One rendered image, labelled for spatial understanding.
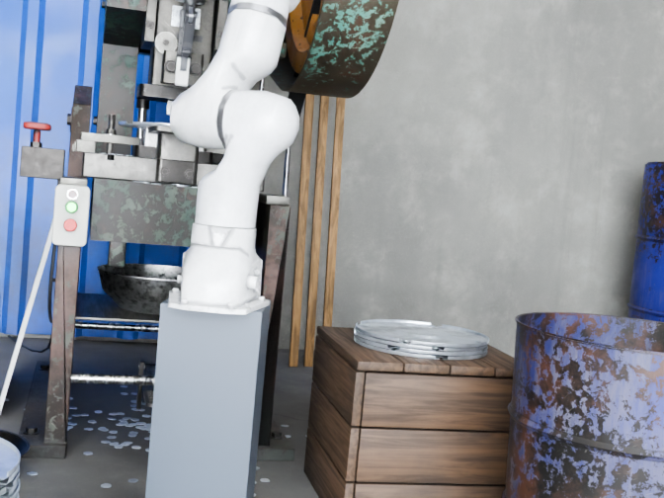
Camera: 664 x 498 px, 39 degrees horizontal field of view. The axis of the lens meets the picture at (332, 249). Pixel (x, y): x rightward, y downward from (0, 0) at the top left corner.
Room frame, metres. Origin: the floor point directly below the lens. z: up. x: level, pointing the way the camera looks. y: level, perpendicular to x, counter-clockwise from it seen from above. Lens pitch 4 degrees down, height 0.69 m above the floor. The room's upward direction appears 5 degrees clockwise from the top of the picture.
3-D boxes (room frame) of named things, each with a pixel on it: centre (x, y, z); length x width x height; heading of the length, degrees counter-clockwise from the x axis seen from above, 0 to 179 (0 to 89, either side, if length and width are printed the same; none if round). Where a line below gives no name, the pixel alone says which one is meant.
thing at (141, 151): (2.48, 0.44, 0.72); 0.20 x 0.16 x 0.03; 105
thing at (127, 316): (2.48, 0.44, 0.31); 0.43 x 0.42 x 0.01; 105
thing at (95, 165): (2.47, 0.44, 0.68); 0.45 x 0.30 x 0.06; 105
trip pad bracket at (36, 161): (2.17, 0.68, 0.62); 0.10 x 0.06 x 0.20; 105
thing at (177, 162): (2.30, 0.40, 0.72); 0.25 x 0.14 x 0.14; 15
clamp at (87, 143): (2.43, 0.60, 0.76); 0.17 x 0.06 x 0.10; 105
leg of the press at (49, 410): (2.54, 0.74, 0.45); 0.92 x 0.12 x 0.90; 15
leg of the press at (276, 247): (2.68, 0.22, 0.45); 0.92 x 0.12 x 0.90; 15
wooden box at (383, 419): (2.02, -0.21, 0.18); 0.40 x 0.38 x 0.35; 13
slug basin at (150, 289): (2.47, 0.44, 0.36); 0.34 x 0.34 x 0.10
